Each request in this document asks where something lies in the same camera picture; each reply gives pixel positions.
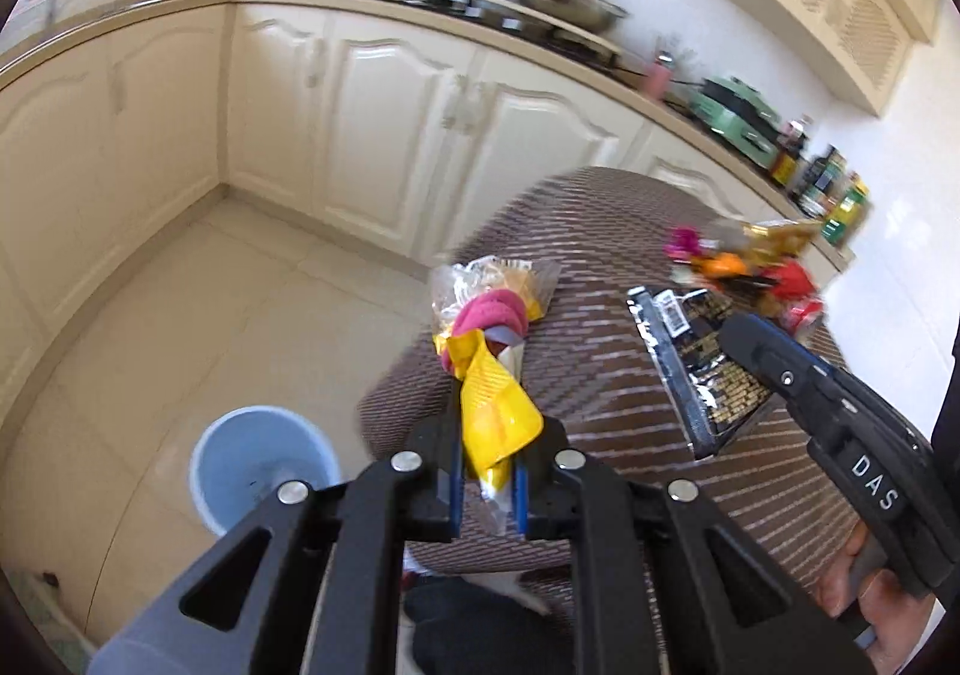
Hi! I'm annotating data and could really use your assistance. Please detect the steel wok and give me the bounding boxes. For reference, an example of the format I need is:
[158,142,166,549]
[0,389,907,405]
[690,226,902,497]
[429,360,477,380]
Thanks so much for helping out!
[521,0,627,31]

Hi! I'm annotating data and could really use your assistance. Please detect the red wrapper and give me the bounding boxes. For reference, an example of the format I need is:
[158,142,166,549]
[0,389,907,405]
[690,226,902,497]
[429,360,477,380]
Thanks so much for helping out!
[772,260,826,335]

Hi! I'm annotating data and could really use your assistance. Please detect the person's dark clothing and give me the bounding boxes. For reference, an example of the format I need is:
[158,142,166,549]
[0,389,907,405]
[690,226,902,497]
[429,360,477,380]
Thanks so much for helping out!
[405,577,560,675]

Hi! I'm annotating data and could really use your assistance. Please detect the black gas stove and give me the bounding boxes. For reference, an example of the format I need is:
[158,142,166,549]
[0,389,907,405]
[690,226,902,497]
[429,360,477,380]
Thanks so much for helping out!
[356,0,623,65]

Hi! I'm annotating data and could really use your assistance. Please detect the yellow wrapper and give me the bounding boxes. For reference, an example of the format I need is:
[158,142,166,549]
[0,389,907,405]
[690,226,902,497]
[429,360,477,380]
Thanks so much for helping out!
[442,330,545,537]

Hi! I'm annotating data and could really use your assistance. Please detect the gold wrapper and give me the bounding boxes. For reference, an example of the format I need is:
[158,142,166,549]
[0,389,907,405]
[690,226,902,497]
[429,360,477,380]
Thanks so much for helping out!
[739,219,822,271]

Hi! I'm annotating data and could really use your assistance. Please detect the black snack packet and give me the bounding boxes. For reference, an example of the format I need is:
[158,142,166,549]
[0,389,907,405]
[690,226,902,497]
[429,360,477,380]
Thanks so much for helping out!
[626,285,781,462]

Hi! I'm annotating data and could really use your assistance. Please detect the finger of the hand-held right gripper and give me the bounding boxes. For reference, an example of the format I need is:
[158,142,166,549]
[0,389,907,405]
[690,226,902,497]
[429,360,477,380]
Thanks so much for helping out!
[718,313,841,440]
[772,328,852,391]

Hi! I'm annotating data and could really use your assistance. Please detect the brown dotted tablecloth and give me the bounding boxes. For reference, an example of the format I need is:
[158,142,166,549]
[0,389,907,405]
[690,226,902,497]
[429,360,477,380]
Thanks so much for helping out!
[356,166,863,616]

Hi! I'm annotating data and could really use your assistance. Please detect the pink wrapper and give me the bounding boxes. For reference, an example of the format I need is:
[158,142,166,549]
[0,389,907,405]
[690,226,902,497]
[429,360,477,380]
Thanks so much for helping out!
[448,292,530,376]

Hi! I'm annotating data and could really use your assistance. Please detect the magenta wrapper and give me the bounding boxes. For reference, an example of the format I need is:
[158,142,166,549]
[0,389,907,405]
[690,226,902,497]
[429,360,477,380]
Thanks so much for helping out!
[670,225,710,263]

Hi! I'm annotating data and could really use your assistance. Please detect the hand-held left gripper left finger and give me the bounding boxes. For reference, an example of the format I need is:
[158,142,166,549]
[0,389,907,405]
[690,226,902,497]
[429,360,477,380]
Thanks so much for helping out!
[88,416,462,675]

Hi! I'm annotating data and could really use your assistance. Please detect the green kitchen appliance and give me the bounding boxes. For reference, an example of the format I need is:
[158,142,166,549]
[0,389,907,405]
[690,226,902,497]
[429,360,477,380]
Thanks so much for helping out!
[686,75,785,170]

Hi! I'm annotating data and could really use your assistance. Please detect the clear plastic bag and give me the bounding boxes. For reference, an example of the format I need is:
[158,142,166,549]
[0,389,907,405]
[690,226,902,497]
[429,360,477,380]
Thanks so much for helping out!
[429,256,562,376]

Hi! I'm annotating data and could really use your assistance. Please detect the dark green bottle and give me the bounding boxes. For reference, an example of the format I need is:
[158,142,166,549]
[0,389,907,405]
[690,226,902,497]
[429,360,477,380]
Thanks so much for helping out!
[799,146,845,215]

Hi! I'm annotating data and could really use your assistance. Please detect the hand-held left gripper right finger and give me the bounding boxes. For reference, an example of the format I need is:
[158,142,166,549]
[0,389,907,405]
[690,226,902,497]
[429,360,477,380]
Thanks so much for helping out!
[510,416,878,675]

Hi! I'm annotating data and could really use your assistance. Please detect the light blue plastic bucket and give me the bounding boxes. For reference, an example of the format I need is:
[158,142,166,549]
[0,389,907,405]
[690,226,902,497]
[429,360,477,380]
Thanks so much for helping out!
[189,406,342,537]

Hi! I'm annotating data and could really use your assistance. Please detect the cream base cabinets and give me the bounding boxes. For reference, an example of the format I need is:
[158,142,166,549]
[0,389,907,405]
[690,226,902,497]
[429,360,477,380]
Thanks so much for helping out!
[0,0,826,376]

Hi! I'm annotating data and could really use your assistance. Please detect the dark sauce bottle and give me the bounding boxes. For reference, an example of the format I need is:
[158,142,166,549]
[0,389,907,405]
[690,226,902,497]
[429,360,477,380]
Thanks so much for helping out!
[772,120,811,185]

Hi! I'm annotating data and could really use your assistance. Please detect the person's right hand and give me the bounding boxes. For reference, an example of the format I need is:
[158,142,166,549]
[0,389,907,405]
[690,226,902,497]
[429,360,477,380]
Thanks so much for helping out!
[816,523,947,675]

